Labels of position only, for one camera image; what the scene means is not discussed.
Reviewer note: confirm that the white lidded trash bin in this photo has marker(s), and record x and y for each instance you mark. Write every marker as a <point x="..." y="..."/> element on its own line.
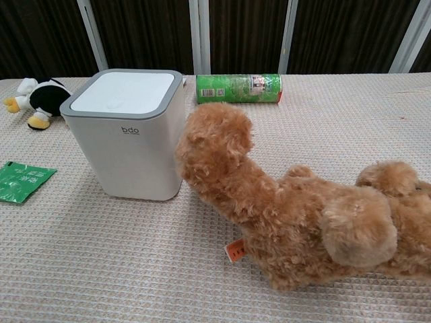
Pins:
<point x="134" y="151"/>

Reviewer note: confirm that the green cylindrical chip can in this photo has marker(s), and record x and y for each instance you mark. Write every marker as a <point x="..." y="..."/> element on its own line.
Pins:
<point x="235" y="89"/>

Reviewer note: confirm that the brown teddy bear plush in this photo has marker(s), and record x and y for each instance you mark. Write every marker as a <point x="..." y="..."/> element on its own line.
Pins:
<point x="269" y="215"/>

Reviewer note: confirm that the orange sewn label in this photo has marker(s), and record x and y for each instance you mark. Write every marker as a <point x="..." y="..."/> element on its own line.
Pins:
<point x="235" y="251"/>

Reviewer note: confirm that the dark pleated curtain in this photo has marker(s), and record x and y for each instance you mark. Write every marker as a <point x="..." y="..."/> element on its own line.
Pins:
<point x="151" y="33"/>

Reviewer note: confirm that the beige woven tablecloth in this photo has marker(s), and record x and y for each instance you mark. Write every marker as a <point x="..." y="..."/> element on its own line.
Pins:
<point x="101" y="262"/>

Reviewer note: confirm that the black white penguin plush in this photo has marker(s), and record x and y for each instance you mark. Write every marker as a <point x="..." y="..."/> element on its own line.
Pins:
<point x="43" y="96"/>

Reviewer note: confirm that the green foil snack packet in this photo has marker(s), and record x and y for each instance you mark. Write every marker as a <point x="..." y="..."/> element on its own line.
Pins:
<point x="23" y="181"/>

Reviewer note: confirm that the white metal frame post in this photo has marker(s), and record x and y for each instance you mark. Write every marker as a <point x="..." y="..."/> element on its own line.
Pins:
<point x="411" y="33"/>
<point x="289" y="33"/>
<point x="199" y="33"/>
<point x="91" y="30"/>

